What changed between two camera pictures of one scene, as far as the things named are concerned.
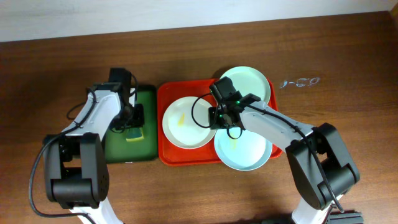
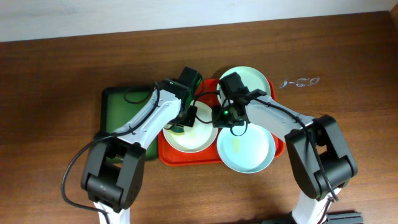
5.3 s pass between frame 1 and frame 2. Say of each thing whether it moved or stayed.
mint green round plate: stayed
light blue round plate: stayed
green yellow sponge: moved
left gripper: moved
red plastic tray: stayed
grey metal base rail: stayed
